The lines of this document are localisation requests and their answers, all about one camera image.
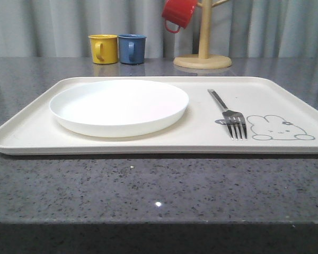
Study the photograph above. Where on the white round plate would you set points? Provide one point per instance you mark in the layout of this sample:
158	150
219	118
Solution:
119	108

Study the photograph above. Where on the red hanging mug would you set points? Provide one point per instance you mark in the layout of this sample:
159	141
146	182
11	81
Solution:
178	12

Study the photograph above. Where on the blue mug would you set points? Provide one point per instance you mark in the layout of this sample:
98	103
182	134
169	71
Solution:
132	48

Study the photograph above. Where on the yellow mug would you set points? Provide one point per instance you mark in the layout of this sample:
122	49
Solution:
104	48

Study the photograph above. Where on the beige rabbit serving tray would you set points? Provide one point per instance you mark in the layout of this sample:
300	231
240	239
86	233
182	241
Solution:
276	120

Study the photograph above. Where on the silver metal fork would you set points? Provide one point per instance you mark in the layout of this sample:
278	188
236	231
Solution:
235	121

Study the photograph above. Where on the grey curtain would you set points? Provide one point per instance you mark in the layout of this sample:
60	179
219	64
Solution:
238	28

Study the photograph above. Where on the wooden mug tree stand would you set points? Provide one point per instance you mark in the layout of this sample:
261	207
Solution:
203	59

